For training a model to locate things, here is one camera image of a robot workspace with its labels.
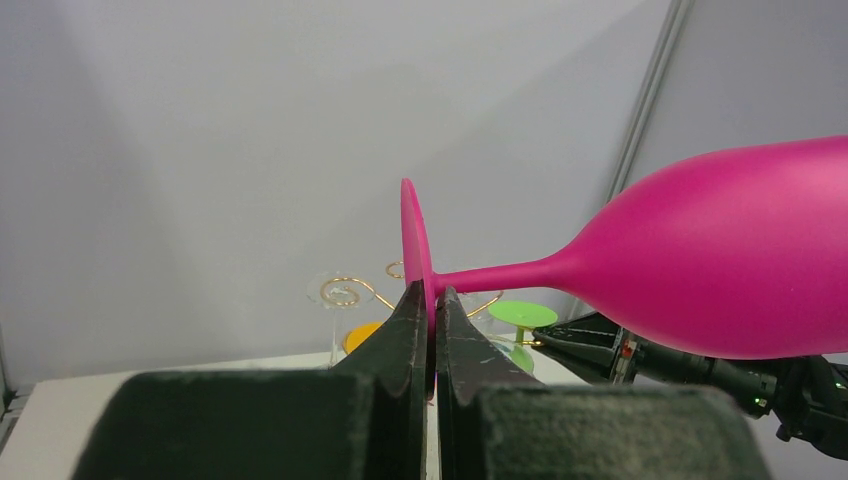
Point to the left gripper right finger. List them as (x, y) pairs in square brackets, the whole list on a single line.
[(498, 422)]

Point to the pink plastic goblet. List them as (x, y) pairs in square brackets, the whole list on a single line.
[(737, 254)]

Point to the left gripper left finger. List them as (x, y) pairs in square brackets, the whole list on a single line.
[(364, 418)]

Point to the green plastic goblet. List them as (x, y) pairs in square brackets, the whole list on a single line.
[(524, 317)]

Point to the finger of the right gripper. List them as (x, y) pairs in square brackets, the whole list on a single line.
[(591, 361), (590, 332)]

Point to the clear tall flute glass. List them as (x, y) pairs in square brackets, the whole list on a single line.
[(338, 294)]

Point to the orange plastic goblet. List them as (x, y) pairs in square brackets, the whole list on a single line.
[(358, 335)]

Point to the gold wire wine glass rack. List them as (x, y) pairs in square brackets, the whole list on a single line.
[(479, 313)]

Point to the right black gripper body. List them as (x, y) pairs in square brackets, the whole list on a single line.
[(752, 384)]

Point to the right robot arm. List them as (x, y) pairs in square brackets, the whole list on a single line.
[(808, 394)]

